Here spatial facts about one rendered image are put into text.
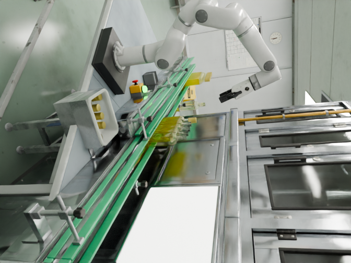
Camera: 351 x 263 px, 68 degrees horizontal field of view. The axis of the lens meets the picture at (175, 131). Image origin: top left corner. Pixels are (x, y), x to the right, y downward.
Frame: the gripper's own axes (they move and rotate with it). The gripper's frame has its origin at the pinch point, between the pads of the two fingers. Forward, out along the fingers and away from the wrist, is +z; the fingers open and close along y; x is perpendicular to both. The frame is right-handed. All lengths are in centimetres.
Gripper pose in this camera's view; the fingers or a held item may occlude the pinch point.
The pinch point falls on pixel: (223, 97)
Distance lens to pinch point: 135.4
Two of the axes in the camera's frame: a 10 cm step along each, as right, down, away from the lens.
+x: -5.0, -8.2, -2.8
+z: -8.4, 3.8, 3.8
